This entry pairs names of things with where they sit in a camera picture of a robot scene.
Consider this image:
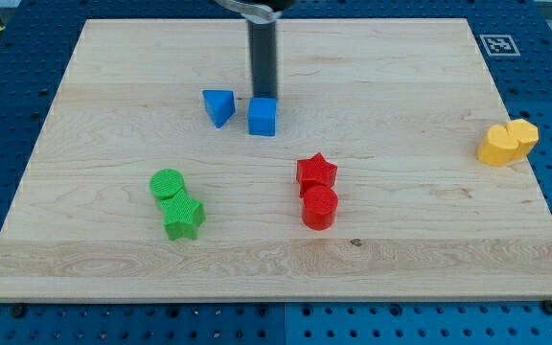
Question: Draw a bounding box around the blue cube block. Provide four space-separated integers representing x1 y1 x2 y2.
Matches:
247 98 277 136

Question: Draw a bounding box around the white fiducial marker tag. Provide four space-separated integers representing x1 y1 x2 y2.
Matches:
479 34 520 57

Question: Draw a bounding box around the green cylinder block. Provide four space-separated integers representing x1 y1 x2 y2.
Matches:
149 169 185 201

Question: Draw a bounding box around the red star block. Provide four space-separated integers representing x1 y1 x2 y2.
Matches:
296 152 337 197

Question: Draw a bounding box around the yellow heart block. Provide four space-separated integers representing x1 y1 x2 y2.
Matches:
476 125 519 167

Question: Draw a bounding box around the wooden board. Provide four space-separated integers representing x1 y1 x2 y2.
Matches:
0 18 552 303

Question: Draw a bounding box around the green star block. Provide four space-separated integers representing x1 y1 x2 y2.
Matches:
158 190 206 241

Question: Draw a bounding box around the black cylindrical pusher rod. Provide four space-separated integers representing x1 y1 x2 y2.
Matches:
247 21 278 99

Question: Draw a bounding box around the yellow hexagon block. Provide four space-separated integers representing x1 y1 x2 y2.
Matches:
506 119 539 161

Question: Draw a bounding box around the black robot arm end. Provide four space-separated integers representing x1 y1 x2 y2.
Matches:
260 0 296 12

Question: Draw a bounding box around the red cylinder block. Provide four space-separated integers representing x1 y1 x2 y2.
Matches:
302 185 339 231

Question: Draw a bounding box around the blue triangle block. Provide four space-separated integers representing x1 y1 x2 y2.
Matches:
202 90 236 128

